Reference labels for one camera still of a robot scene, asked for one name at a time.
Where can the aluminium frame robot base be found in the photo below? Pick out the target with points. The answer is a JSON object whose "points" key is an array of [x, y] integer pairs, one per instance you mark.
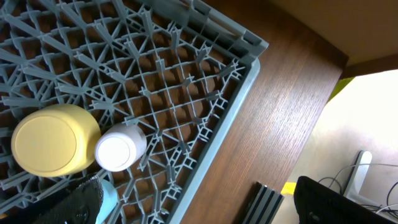
{"points": [[264, 207]]}

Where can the pink plastic cup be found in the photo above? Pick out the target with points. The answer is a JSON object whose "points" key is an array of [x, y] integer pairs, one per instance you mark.
{"points": [[120, 147]]}

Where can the grey dishwasher rack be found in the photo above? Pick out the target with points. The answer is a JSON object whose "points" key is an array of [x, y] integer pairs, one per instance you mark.
{"points": [[180, 70]]}

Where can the yellow plastic bowl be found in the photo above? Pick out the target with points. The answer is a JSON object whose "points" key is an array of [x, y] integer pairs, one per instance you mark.
{"points": [[57, 140]]}

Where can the light blue plastic cup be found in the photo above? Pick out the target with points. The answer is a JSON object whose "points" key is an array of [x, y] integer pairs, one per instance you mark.
{"points": [[110, 199]]}

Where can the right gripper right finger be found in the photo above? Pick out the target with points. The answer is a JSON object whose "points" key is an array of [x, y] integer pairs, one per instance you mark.
{"points": [[317, 204]]}

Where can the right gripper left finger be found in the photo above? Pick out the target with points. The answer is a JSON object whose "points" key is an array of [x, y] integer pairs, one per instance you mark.
{"points": [[78, 203]]}

